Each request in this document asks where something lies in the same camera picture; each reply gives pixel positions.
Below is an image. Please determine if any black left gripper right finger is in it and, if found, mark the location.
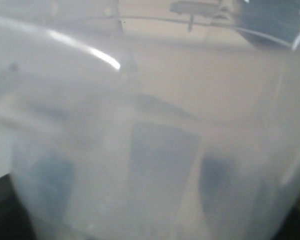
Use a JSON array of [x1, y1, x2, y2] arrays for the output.
[[279, 195, 300, 240]]

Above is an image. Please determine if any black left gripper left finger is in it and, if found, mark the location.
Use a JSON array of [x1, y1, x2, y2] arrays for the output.
[[0, 174, 37, 240]]

